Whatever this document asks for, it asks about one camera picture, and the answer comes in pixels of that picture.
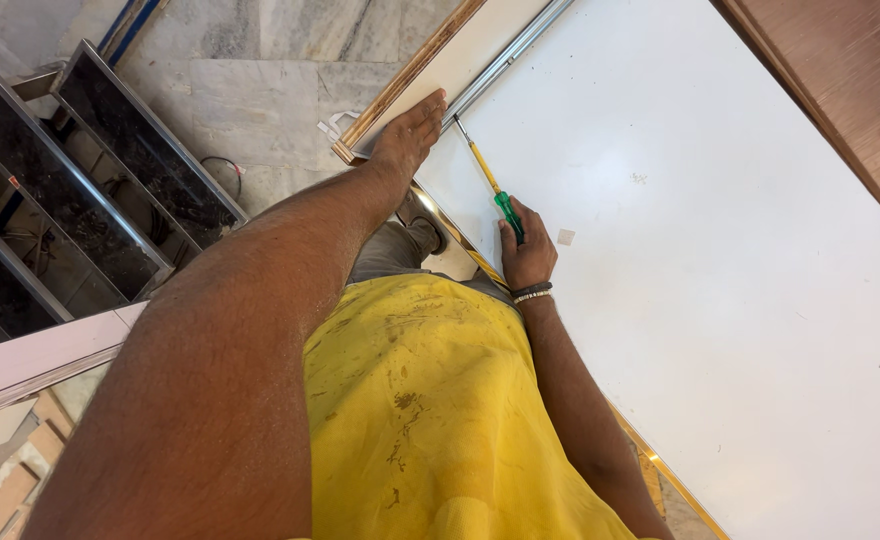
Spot person's left hand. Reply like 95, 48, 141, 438
367, 88, 448, 189

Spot person's right hand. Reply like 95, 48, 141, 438
497, 196, 559, 293

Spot white panel with wooden edge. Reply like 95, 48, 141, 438
332, 0, 554, 165

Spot yellow green screwdriver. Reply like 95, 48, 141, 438
452, 114, 526, 246

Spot white tape scraps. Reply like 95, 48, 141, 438
316, 110, 362, 144

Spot brown shoe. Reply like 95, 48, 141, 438
396, 189, 449, 256

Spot grey trousers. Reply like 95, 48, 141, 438
345, 217, 518, 307

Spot blue metal strip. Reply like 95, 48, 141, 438
97, 0, 165, 67

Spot yellow stained shirt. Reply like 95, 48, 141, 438
290, 272, 660, 540

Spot large white board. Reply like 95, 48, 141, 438
412, 0, 880, 540

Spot black glass metal rack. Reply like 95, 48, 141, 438
0, 39, 250, 355

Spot brown wooden board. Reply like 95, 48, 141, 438
710, 0, 880, 241

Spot pale pink laminate panel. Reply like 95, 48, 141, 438
0, 300, 150, 426

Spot heap of brown wood offcuts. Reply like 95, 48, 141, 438
0, 388, 75, 540

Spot metal drawer slide rail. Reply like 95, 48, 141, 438
440, 0, 576, 133

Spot black cable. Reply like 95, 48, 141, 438
200, 156, 246, 202

